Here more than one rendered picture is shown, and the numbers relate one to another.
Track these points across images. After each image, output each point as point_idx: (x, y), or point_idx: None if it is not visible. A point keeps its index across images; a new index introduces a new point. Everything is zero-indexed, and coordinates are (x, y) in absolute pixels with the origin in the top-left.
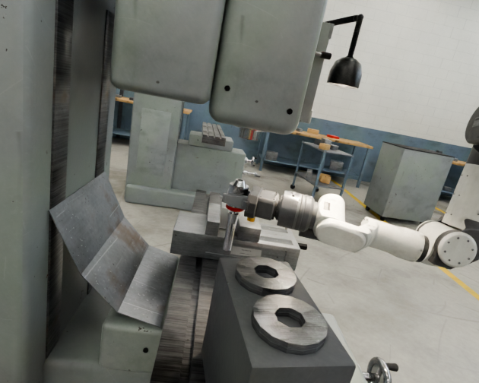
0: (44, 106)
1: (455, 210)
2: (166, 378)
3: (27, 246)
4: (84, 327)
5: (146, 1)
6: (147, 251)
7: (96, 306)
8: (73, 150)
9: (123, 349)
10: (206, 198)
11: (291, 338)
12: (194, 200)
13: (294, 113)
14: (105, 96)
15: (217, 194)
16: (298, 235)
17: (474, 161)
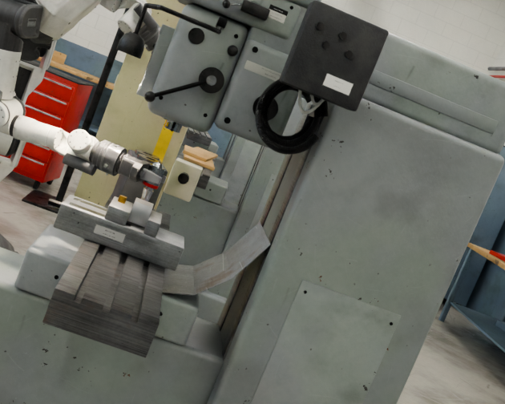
0: (283, 164)
1: (14, 86)
2: (163, 224)
3: None
4: (207, 330)
5: None
6: (193, 291)
7: (208, 340)
8: (276, 199)
9: None
10: (136, 313)
11: (150, 153)
12: (160, 303)
13: None
14: (296, 172)
15: (118, 306)
16: (92, 175)
17: (22, 50)
